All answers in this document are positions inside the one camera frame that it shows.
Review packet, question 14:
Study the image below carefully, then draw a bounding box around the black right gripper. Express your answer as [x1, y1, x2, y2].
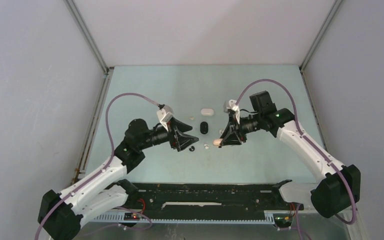
[219, 112, 263, 146]

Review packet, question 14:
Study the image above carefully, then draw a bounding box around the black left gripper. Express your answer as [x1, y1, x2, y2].
[138, 117, 199, 152]

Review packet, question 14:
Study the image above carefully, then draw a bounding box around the pink square earbud case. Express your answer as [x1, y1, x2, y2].
[212, 138, 222, 146]

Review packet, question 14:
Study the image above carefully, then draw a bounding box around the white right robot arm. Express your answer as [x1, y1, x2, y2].
[214, 91, 361, 218]

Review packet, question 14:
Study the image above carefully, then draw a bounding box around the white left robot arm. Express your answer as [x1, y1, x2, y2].
[35, 117, 199, 240]

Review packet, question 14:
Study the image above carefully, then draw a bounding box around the black oval earbud case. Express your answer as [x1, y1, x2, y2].
[199, 121, 209, 135]

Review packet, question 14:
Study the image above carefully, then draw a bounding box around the white oval earbud case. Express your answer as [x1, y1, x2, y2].
[200, 108, 215, 117]

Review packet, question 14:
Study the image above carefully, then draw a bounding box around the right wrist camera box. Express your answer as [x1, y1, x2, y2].
[223, 99, 240, 113]

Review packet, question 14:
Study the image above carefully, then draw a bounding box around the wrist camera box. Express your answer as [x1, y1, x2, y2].
[223, 99, 240, 113]
[156, 104, 174, 124]

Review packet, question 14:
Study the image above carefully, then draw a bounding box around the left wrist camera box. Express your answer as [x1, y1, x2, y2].
[156, 104, 174, 124]

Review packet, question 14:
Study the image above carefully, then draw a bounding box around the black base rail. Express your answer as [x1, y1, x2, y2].
[116, 179, 304, 222]

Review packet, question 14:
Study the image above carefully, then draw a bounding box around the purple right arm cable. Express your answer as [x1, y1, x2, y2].
[233, 78, 359, 226]

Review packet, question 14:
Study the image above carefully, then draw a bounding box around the aluminium frame post left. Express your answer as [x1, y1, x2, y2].
[64, 0, 114, 184]

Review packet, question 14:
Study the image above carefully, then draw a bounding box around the aluminium frame post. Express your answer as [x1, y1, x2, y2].
[299, 0, 345, 74]
[64, 0, 114, 184]

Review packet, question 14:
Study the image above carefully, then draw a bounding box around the aluminium frame post right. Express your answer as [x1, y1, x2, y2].
[299, 0, 345, 74]

